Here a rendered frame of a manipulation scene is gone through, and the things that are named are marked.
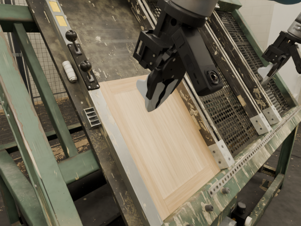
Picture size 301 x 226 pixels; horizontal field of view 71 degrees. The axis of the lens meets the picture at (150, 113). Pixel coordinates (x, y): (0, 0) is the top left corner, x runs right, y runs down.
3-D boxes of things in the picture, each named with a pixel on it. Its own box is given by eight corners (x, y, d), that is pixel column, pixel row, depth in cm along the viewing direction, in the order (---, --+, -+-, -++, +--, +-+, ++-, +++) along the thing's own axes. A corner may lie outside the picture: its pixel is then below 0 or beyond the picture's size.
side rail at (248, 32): (284, 110, 201) (296, 106, 193) (225, 17, 218) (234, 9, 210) (286, 109, 206) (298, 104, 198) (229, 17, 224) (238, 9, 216)
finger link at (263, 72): (252, 77, 94) (266, 59, 89) (264, 85, 92) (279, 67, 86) (250, 78, 92) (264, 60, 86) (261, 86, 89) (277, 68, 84)
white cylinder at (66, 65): (61, 65, 80) (69, 83, 79) (62, 60, 78) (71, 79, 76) (68, 64, 82) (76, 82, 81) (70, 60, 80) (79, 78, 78)
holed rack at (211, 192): (210, 197, 87) (211, 197, 87) (206, 191, 88) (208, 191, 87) (301, 108, 198) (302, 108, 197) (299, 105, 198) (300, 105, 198)
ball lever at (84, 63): (88, 86, 79) (81, 71, 66) (83, 77, 80) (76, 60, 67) (97, 82, 80) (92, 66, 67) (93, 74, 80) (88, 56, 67)
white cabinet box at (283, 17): (286, 121, 400) (315, -1, 331) (255, 114, 437) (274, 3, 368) (294, 114, 441) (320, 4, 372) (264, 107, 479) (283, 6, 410)
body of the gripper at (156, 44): (157, 57, 46) (180, -1, 39) (184, 80, 43) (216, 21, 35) (130, 59, 41) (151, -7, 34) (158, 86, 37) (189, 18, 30)
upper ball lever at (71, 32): (75, 59, 81) (66, 39, 68) (71, 50, 81) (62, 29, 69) (84, 55, 82) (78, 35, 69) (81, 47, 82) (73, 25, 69)
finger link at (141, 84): (136, 97, 48) (149, 63, 43) (152, 115, 46) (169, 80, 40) (125, 100, 46) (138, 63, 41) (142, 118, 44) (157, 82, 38)
